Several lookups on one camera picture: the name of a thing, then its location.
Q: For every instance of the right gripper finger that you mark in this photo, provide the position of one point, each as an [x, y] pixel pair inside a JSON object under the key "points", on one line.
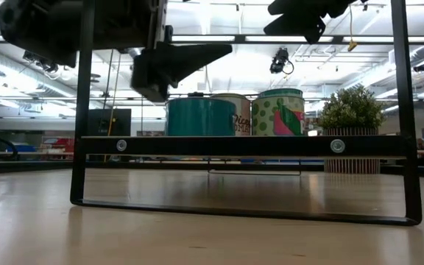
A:
{"points": [[300, 26], [296, 8]]}

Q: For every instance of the green potted plant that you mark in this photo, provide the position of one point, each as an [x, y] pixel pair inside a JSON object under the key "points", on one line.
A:
{"points": [[352, 106]]}

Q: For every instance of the diced tomatoes can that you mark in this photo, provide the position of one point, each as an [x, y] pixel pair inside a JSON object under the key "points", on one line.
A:
{"points": [[243, 117]]}

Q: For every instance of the dark ceiling discs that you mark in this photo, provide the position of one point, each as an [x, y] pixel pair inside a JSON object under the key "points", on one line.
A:
{"points": [[97, 75]]}

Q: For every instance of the black monitor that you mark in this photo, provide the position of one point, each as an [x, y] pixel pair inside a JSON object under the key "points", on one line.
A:
{"points": [[112, 121]]}

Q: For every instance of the teal tin can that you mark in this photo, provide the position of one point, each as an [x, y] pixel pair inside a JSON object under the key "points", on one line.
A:
{"points": [[197, 117]]}

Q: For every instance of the black metal shelf, wooden board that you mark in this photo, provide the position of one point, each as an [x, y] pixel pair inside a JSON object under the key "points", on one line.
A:
{"points": [[234, 146]]}

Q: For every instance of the garden vegetables tin can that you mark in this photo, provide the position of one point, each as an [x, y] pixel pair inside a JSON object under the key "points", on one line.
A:
{"points": [[280, 92]]}

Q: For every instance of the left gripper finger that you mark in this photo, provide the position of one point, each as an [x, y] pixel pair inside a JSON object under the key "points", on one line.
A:
{"points": [[168, 62]]}

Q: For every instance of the small black ceiling fixture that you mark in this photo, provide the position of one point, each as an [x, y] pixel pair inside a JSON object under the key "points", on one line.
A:
{"points": [[422, 67]]}

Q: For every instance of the red background crate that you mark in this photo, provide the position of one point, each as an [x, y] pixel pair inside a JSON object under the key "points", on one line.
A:
{"points": [[61, 143]]}

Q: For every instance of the blue background bin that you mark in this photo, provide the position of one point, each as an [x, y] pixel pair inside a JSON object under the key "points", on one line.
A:
{"points": [[23, 148]]}

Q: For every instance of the black ceiling device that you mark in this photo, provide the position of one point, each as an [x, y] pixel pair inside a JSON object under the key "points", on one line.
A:
{"points": [[44, 65]]}

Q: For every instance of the black overhead frame bar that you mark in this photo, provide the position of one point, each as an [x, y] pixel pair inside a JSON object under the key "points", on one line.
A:
{"points": [[239, 38]]}

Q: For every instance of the black ceiling camera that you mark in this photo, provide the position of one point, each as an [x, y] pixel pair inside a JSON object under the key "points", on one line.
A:
{"points": [[280, 60]]}

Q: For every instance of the silver round shelf bolt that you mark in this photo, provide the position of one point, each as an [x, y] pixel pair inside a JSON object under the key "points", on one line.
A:
{"points": [[121, 145], [337, 145]]}

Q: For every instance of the green dotted peas can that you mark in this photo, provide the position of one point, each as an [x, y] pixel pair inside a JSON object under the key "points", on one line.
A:
{"points": [[267, 117]]}

